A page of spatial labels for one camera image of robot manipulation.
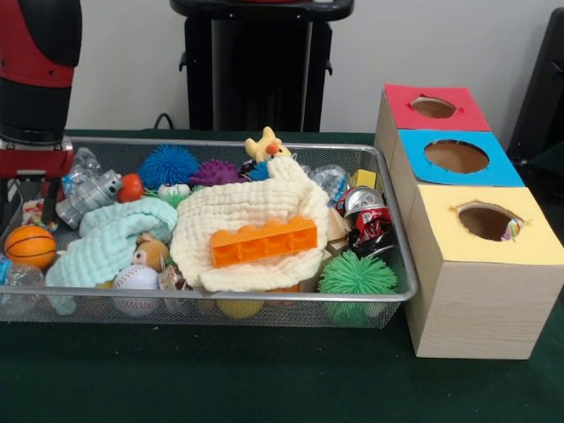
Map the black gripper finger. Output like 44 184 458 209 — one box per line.
42 175 63 224
0 178 11 228

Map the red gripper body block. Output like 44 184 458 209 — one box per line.
0 136 75 181

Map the colourful rope knot toy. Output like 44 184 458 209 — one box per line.
20 198 59 234

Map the silver toy robot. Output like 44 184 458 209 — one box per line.
56 170 123 230

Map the mint green knitted cloth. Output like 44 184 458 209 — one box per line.
45 197 179 316

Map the small red ball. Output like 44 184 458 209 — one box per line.
117 173 145 204

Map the blue spiky ball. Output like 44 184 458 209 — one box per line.
138 144 202 185

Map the cream waffle cloth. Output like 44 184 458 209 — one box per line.
169 156 331 293

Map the orange plastic compartment tray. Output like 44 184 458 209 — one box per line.
210 215 319 269

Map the colourful polka dot cloth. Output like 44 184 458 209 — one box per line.
501 218 524 242

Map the wooden box with three holes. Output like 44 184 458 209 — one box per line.
374 83 564 360

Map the small orange basketball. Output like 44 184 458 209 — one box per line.
4 225 57 271

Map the white baseball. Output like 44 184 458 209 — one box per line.
112 264 160 317

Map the yellow plush duck toy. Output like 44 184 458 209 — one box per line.
245 126 294 165

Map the dark green table cloth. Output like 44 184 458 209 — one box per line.
0 127 564 423

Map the large green spiky ball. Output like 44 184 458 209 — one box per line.
317 250 400 325

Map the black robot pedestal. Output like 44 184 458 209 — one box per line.
169 0 356 132

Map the shallow wire mesh bin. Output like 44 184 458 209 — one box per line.
0 136 419 330

